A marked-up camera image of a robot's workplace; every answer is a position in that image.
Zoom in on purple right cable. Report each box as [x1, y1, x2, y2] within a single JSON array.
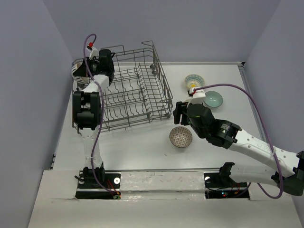
[[190, 83, 285, 199]]

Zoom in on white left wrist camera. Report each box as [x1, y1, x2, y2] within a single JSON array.
[[86, 42, 99, 60]]

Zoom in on brown patterned bowl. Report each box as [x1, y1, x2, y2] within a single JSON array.
[[169, 126, 193, 148]]

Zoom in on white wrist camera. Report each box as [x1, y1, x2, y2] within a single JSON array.
[[86, 42, 99, 60], [187, 87, 206, 106]]

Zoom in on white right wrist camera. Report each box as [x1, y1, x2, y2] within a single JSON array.
[[187, 87, 206, 106]]

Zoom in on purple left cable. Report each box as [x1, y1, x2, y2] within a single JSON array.
[[82, 34, 119, 198]]

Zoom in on purple cable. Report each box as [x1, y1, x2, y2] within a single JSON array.
[[190, 83, 285, 199], [82, 34, 119, 198]]

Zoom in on grey wire dish rack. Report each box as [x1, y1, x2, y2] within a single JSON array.
[[73, 41, 172, 132]]

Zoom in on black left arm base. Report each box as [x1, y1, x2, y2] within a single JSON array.
[[75, 169, 121, 200]]

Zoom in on teal yellow sun bowl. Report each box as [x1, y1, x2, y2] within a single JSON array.
[[185, 74, 205, 89]]

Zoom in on plain teal bowl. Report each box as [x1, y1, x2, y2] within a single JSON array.
[[203, 91, 223, 109]]

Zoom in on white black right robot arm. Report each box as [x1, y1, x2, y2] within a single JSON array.
[[173, 102, 304, 196]]

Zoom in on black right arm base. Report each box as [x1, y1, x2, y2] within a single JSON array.
[[204, 172, 250, 199]]

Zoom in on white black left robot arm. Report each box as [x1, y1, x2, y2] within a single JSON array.
[[72, 47, 114, 189]]

